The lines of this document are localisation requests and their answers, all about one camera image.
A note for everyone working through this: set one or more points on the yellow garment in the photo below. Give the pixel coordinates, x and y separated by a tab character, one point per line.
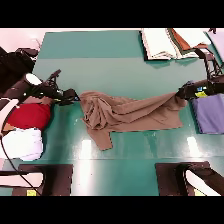
201	94

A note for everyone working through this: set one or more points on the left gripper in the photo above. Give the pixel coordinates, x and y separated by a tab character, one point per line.
69	96

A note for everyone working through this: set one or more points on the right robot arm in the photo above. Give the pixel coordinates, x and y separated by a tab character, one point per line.
213	83

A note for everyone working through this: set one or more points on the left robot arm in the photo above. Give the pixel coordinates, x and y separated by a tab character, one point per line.
32	80

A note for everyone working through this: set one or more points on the purple garment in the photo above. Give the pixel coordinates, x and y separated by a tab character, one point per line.
210	114

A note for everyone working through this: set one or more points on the white garment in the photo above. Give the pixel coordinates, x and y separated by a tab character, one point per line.
21	144
157	42
193	34

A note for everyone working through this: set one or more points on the brown shirt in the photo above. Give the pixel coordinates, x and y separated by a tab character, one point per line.
133	113

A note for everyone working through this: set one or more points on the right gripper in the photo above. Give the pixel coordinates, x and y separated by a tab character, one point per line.
186	91

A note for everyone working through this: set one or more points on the lilac garment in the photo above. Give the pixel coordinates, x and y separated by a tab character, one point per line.
218	44

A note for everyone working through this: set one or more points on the orange garment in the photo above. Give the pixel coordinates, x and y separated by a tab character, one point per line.
182	40

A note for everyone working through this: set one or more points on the red garment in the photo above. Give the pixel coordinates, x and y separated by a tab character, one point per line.
30	116

